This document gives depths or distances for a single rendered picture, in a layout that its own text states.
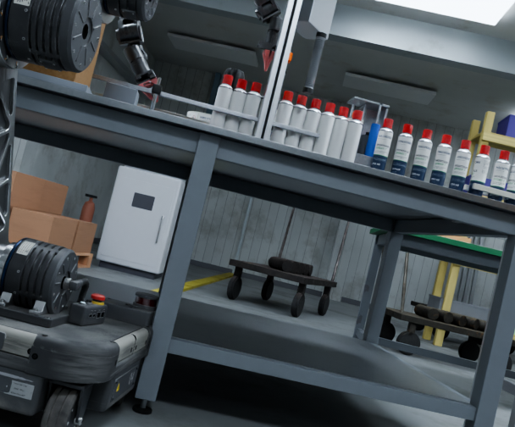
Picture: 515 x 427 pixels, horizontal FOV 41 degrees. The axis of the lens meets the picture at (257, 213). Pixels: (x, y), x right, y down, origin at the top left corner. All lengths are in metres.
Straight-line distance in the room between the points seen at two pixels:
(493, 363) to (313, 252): 8.80
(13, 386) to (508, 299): 1.41
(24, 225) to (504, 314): 3.90
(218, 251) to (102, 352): 9.46
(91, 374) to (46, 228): 3.79
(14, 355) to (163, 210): 4.98
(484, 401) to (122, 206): 4.80
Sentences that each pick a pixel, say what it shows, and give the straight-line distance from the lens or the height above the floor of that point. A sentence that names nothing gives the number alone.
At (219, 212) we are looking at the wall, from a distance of 11.00.
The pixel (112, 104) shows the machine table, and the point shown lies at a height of 0.82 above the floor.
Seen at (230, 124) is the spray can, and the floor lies 0.92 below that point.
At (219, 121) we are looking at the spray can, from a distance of 2.40.
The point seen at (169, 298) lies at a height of 0.33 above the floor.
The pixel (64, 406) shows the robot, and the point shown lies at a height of 0.11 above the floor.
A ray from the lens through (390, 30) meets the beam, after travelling 7.18.
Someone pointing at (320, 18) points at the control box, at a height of 1.33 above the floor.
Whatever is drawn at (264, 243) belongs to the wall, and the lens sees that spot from 10.92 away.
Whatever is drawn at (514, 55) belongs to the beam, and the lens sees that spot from 7.35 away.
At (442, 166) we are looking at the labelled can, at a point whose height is 0.97.
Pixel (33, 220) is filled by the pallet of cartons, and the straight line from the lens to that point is 5.34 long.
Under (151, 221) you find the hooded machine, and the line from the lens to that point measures 6.48.
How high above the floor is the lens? 0.53
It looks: 3 degrees up
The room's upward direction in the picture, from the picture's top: 14 degrees clockwise
